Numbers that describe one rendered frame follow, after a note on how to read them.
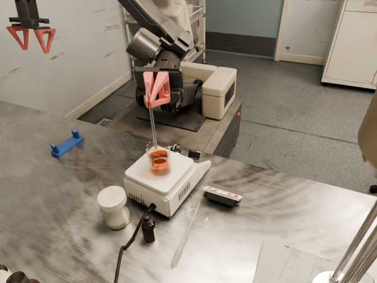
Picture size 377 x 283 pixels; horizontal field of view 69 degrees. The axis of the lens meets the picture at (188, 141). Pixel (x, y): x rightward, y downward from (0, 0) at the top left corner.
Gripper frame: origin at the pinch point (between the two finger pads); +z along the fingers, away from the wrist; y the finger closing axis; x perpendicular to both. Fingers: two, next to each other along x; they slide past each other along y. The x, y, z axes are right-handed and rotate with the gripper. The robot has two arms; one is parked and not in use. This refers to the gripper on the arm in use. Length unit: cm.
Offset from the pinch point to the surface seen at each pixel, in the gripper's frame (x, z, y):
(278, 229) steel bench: 25.7, 7.5, 27.3
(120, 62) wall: 80, -209, -93
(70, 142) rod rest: 24.9, -15.9, -32.0
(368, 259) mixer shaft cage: -0.9, 28.7, 28.7
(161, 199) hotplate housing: 19.3, 7.4, 2.0
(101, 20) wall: 36, -196, -97
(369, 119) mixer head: -15.9, 27.7, 23.9
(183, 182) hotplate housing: 19.2, 2.0, 6.0
